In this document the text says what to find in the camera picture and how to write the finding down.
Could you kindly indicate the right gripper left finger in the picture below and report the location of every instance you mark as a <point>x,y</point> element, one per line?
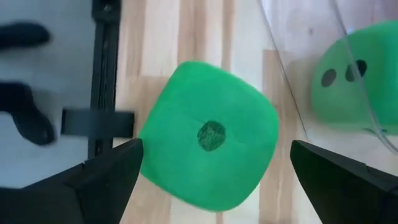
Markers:
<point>102,186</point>

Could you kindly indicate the large clear plastic bin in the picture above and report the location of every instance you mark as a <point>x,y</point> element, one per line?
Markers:
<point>295,31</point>

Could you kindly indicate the black clamp bracket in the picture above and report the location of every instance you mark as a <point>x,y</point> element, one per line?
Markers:
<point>93,124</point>

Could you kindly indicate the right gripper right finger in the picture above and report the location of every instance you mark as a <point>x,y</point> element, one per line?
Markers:
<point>348,193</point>

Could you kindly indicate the green foam die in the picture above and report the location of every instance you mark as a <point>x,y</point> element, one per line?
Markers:
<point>342,99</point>
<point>192,174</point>

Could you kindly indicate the person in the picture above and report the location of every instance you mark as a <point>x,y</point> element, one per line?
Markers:
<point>25,118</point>

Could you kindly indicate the black metal table frame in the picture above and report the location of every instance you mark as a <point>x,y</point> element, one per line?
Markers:
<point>104,62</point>

